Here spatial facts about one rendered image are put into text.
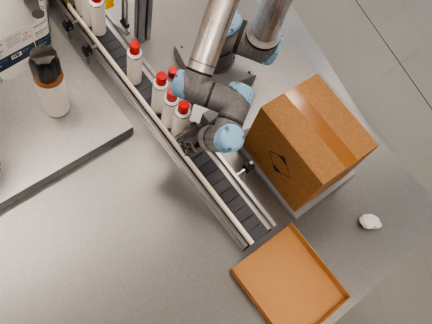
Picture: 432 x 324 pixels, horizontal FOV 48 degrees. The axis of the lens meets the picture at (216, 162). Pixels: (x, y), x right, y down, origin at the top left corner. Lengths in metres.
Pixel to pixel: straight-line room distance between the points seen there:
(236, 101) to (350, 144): 0.41
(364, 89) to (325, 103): 1.58
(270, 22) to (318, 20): 1.81
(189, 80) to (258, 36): 0.36
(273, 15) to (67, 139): 0.76
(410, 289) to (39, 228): 1.90
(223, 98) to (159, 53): 0.63
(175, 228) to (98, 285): 0.30
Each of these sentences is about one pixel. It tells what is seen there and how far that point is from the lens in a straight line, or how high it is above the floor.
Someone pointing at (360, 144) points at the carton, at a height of 1.12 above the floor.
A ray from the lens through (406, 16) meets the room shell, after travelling 3.63.
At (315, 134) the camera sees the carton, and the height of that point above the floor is 1.12.
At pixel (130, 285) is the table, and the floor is 0.83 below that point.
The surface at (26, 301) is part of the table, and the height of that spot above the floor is 0.83.
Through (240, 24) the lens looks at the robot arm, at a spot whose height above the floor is 1.12.
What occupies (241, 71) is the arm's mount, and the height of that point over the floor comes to 0.88.
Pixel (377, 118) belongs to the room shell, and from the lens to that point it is 3.05.
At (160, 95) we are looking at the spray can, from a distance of 1.57.
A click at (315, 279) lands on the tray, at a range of 1.65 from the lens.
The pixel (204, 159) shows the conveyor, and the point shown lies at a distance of 1.62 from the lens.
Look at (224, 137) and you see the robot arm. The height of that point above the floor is 1.25.
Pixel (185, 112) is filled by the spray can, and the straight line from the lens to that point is 1.49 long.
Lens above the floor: 2.36
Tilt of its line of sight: 65 degrees down
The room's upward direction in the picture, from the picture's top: 23 degrees clockwise
